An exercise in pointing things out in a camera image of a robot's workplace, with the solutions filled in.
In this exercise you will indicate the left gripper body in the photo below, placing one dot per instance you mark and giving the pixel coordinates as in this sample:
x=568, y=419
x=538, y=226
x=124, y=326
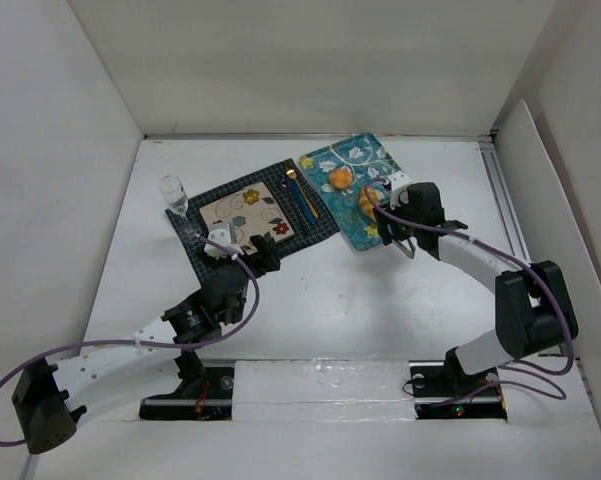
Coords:
x=265, y=252

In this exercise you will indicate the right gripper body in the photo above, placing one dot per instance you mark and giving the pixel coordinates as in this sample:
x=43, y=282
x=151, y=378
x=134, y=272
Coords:
x=397, y=232

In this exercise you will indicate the metal tongs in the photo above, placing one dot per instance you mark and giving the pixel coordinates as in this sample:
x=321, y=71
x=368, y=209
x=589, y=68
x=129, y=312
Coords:
x=392, y=233

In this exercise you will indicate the striped orange bread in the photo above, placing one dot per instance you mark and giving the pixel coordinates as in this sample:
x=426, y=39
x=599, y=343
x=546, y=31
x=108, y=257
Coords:
x=365, y=205

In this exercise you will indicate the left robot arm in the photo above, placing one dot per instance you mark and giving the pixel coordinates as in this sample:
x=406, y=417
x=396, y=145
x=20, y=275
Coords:
x=52, y=401

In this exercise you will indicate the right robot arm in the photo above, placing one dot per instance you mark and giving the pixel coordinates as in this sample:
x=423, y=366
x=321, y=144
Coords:
x=533, y=309

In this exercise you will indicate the round orange bread roll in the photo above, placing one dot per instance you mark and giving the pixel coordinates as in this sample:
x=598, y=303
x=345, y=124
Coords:
x=340, y=178

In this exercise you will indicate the square floral ceramic plate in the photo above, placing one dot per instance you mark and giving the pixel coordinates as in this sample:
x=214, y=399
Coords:
x=252, y=210

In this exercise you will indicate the dark checked placemat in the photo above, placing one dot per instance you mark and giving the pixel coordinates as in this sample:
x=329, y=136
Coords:
x=306, y=235

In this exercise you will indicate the blue knife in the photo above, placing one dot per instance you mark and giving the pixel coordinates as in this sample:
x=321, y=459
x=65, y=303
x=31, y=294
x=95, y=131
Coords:
x=304, y=206

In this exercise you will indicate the teal floral tray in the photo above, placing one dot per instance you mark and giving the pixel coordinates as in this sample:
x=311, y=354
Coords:
x=370, y=164

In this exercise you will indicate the clear wine glass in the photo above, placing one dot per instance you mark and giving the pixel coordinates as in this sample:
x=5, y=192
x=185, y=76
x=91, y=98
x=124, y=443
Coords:
x=176, y=199

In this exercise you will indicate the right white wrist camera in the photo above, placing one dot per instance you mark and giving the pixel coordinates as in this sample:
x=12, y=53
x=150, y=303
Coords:
x=399, y=183

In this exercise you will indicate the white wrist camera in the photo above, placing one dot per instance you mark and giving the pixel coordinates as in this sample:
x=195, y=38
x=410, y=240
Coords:
x=222, y=237
x=399, y=183

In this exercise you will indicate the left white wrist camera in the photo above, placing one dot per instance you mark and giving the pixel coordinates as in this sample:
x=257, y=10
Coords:
x=222, y=237

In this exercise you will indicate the aluminium frame rail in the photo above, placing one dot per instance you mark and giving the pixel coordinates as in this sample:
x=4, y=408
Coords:
x=515, y=238

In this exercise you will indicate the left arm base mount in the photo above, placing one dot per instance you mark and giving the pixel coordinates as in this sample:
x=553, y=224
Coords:
x=207, y=399

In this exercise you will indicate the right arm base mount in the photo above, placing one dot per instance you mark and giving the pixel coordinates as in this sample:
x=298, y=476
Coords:
x=441, y=390

